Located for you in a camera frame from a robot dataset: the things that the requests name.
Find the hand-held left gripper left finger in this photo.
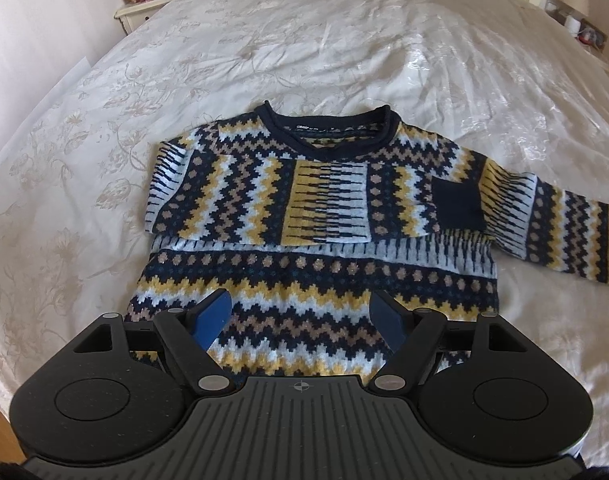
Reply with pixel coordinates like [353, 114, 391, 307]
[70, 289, 238, 397]

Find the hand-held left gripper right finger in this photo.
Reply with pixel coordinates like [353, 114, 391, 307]
[367, 289, 530, 394]

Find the navy yellow patterned knit sweater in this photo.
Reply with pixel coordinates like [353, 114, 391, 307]
[124, 101, 609, 378]

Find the cream floral bedspread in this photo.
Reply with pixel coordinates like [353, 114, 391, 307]
[0, 0, 609, 466]

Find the cream nightstand with drawer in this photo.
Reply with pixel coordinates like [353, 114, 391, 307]
[114, 0, 220, 36]

